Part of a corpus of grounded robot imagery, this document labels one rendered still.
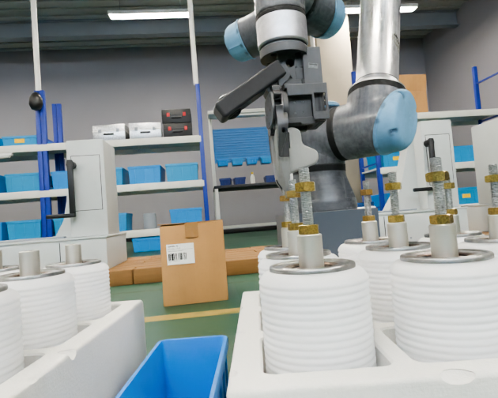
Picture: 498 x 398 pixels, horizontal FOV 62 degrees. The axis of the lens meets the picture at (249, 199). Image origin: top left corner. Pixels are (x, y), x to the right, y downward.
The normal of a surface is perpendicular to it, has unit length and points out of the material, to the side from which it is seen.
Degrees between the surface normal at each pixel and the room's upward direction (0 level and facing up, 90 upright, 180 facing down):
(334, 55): 90
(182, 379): 88
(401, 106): 97
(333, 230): 90
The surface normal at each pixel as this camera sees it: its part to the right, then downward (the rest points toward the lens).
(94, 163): 0.11, -0.05
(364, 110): -0.65, -0.28
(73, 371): 1.00, -0.08
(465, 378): -0.47, -0.84
